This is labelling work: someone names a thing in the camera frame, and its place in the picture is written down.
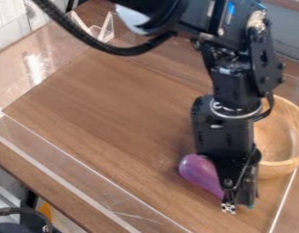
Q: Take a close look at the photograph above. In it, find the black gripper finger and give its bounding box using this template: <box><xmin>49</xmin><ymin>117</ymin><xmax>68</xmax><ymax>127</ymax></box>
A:
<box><xmin>237</xmin><ymin>166</ymin><xmax>259</xmax><ymax>208</ymax></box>
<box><xmin>221</xmin><ymin>178</ymin><xmax>248</xmax><ymax>215</ymax></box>

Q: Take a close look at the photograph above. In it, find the clear acrylic corner bracket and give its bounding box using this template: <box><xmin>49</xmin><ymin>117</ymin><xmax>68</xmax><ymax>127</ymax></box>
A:
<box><xmin>70</xmin><ymin>11</ymin><xmax>114</xmax><ymax>43</ymax></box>

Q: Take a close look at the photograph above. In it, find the black clamp with cable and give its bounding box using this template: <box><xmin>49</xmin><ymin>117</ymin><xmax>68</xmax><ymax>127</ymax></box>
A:
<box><xmin>0</xmin><ymin>208</ymin><xmax>54</xmax><ymax>233</ymax></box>

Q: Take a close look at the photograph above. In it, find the brown wooden bowl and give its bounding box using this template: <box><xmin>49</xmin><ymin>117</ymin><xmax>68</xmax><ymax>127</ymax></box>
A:
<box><xmin>253</xmin><ymin>96</ymin><xmax>299</xmax><ymax>179</ymax></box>

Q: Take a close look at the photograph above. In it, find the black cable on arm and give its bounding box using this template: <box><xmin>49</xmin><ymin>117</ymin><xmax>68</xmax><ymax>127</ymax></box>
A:
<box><xmin>31</xmin><ymin>0</ymin><xmax>177</xmax><ymax>57</ymax></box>

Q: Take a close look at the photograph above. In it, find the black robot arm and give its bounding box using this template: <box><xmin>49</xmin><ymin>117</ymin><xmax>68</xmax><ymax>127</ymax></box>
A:
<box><xmin>110</xmin><ymin>0</ymin><xmax>284</xmax><ymax>214</ymax></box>

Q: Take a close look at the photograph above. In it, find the clear acrylic front wall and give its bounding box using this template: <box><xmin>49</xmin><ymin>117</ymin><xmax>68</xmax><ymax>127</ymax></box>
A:
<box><xmin>0</xmin><ymin>113</ymin><xmax>191</xmax><ymax>233</ymax></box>

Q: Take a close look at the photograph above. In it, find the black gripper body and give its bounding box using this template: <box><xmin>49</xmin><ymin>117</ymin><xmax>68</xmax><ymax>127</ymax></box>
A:
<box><xmin>189</xmin><ymin>94</ymin><xmax>264</xmax><ymax>216</ymax></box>

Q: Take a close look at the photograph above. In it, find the purple toy eggplant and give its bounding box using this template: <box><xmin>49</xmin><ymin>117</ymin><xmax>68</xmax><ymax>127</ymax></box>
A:
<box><xmin>177</xmin><ymin>153</ymin><xmax>259</xmax><ymax>210</ymax></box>

